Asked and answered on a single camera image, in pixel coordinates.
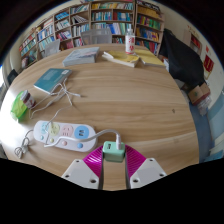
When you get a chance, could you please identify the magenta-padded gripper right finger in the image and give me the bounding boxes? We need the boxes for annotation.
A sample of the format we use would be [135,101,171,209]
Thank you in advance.
[125,145,167,190]

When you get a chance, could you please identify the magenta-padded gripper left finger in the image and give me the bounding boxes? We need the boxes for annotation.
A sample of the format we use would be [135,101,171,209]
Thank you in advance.
[61,145,104,190]

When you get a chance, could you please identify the green charger block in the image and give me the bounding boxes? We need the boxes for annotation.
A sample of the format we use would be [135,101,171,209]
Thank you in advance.
[102,140,126,163]

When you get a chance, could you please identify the white power strip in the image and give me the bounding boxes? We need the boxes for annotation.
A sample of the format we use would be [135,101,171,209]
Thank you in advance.
[33,120,98,153]

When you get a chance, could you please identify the small red-labelled jar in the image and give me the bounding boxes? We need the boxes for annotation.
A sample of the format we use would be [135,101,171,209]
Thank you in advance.
[20,89,37,109]

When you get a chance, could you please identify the teal book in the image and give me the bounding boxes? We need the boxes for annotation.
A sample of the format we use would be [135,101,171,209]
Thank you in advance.
[33,67,73,95]

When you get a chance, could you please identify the green plastic bag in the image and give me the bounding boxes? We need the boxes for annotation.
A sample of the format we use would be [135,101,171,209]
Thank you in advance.
[9,91,29,122]

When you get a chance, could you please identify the cardboard box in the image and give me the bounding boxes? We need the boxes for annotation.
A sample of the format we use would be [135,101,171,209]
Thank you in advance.
[187,82,212,106]

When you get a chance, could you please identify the thick yellow book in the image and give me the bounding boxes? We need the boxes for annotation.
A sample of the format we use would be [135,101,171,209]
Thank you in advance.
[101,49,140,69]

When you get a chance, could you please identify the thin yellow book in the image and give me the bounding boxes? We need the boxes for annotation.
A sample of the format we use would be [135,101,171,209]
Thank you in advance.
[133,48,167,69]

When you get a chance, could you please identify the grey book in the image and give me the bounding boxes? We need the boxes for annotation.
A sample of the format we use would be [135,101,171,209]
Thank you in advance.
[62,46,101,68]

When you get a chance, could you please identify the dark office chair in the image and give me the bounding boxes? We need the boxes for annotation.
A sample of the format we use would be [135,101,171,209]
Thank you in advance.
[6,68,19,86]

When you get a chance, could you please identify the clear bottle with red label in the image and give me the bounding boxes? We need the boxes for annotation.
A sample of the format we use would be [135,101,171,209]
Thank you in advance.
[124,28,136,55]

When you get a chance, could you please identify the grey mesh chair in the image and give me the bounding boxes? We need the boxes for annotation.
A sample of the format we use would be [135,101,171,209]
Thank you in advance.
[80,27,113,46]

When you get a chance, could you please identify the wooden bookshelf unit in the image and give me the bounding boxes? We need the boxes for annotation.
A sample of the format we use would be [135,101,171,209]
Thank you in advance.
[18,0,166,69]

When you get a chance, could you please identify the white charger cable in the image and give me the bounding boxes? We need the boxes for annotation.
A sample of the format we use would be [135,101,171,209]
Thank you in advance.
[29,82,123,150]

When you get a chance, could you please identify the white power strip cable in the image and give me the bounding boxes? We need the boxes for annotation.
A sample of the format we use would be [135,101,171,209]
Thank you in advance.
[13,129,36,160]

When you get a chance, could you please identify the red wall banner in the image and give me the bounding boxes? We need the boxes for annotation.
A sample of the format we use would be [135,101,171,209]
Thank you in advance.
[203,54,215,74]

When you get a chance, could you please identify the small wall shelf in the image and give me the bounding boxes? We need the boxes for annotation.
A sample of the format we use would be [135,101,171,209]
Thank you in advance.
[182,29,203,56]

